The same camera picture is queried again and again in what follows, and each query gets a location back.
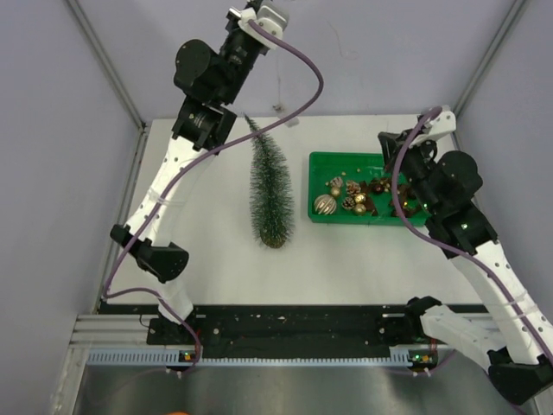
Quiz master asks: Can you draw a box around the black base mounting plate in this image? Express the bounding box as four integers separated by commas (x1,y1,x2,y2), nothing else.
147,305,429,360

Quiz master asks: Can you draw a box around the right aluminium frame post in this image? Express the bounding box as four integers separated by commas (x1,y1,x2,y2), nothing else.
447,0,531,125

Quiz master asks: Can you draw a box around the aluminium frame post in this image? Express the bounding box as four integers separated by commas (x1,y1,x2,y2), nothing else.
447,0,531,125
62,0,146,130

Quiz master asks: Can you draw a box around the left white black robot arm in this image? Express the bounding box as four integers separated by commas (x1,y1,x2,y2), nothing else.
110,1,289,343

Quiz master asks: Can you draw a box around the large silver gold bauble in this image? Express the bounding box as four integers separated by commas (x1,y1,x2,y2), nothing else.
314,194,337,215

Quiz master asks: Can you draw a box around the green plastic tray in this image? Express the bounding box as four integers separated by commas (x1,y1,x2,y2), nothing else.
308,152,403,226

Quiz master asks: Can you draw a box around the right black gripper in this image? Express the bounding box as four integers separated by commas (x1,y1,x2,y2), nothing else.
377,128,439,214

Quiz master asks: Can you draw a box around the small green christmas tree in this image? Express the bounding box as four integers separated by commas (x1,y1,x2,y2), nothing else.
245,116,295,249

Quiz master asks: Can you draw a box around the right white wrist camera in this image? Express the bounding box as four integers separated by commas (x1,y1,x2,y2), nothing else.
414,105,457,144

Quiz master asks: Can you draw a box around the left aluminium frame post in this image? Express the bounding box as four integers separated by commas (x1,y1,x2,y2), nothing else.
62,0,146,130

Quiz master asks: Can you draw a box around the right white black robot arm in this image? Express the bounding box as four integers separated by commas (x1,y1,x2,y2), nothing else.
378,131,552,405

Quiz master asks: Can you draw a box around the small gold bauble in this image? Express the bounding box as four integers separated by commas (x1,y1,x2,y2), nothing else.
354,204,367,215

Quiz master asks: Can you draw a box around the grey slotted cable duct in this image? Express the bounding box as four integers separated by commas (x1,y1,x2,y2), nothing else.
86,348,437,367

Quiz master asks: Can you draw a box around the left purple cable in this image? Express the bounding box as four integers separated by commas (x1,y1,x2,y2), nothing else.
101,23,325,373

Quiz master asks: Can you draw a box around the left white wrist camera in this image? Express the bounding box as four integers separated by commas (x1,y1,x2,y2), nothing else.
227,1,289,48

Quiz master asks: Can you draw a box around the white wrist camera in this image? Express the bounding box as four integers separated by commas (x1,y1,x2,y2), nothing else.
414,105,457,144
227,1,289,48

